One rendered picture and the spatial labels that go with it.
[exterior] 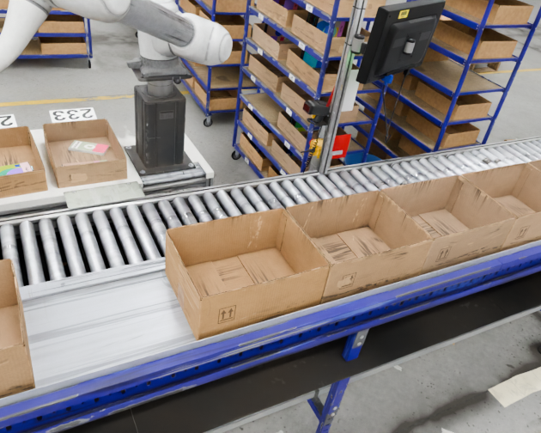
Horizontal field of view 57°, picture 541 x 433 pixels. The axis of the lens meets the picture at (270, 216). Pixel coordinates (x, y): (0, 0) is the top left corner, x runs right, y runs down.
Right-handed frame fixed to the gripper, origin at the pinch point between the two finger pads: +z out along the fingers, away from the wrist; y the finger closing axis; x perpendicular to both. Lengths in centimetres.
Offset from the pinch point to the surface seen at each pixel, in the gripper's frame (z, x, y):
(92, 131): 7, -48, 82
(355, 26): -59, -144, 27
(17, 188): 7.1, -12.6, 43.4
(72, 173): 4, -33, 44
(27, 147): 10, -20, 79
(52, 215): 11.0, -22.7, 27.9
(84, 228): 10.6, -32.0, 15.7
